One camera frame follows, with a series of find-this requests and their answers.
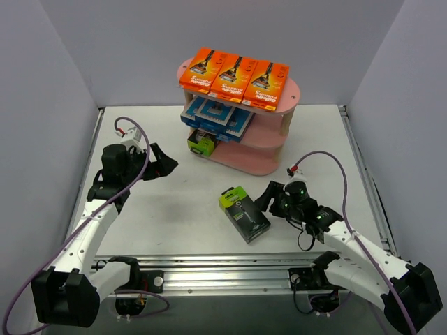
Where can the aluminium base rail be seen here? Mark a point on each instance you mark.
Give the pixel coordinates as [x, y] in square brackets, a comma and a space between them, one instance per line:
[257, 274]

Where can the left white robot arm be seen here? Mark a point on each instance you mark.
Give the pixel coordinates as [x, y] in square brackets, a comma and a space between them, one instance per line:
[67, 293]

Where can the blue razor box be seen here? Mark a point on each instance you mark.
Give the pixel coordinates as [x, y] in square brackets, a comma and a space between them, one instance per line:
[237, 126]
[215, 115]
[188, 116]

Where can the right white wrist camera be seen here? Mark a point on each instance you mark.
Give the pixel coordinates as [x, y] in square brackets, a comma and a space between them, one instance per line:
[296, 175]

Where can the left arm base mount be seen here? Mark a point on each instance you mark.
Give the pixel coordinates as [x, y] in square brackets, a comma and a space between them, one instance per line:
[148, 284]

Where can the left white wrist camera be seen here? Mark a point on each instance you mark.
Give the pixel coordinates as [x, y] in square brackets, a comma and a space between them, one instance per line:
[129, 140]

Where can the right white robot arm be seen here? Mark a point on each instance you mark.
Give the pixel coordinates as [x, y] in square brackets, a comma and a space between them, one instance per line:
[407, 294]

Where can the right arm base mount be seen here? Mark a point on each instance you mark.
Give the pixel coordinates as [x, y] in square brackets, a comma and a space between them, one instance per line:
[325, 300]

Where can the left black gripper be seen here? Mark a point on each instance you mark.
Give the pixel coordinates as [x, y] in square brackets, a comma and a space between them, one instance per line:
[149, 165]

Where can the small orange razor box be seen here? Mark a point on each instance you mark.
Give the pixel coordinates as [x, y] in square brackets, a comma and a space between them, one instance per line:
[266, 85]

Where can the pink three-tier shelf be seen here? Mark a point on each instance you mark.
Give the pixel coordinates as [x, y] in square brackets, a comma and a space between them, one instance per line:
[265, 136]

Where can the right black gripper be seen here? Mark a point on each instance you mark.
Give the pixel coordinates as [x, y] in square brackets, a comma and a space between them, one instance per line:
[276, 201]

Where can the black green razor box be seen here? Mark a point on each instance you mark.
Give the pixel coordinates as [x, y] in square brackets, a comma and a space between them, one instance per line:
[202, 143]
[242, 212]

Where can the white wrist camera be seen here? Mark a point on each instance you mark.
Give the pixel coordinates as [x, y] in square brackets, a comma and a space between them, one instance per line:
[129, 140]
[296, 175]

